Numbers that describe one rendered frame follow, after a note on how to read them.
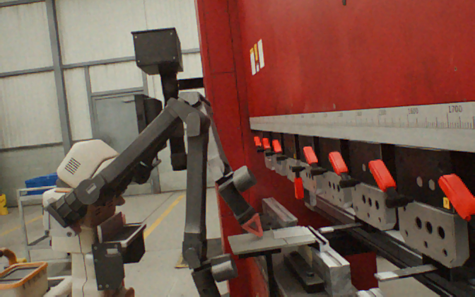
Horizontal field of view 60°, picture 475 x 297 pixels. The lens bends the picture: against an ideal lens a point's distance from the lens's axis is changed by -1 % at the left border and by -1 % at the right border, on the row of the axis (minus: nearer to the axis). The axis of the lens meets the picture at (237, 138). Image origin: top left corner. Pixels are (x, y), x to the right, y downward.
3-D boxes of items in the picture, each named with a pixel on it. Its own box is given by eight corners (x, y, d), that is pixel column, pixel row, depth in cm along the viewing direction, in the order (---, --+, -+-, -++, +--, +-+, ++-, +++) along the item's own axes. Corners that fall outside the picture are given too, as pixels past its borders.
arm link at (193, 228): (194, 117, 130) (184, 112, 119) (212, 117, 128) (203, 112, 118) (190, 257, 126) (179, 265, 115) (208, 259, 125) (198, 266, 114)
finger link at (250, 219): (266, 225, 143) (250, 204, 142) (271, 231, 136) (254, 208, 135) (251, 238, 142) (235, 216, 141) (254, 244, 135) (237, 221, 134)
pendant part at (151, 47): (159, 171, 284) (144, 47, 279) (195, 167, 285) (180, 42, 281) (148, 182, 233) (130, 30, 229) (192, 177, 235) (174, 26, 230)
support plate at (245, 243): (227, 239, 147) (227, 236, 147) (300, 228, 150) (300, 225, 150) (233, 254, 129) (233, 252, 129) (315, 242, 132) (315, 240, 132)
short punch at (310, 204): (302, 206, 145) (300, 179, 145) (308, 205, 146) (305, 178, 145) (311, 211, 136) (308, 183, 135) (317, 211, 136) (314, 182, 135)
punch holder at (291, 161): (286, 178, 150) (281, 132, 149) (309, 175, 151) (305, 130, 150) (297, 184, 135) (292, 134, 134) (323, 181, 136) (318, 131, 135)
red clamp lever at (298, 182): (294, 198, 125) (290, 166, 124) (307, 196, 125) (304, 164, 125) (295, 199, 123) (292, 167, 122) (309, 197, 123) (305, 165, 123)
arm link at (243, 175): (224, 179, 148) (210, 169, 142) (249, 162, 146) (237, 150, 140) (234, 206, 140) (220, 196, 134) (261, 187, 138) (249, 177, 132)
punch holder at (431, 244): (400, 241, 70) (391, 144, 69) (445, 233, 71) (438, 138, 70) (456, 272, 55) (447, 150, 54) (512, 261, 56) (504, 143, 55)
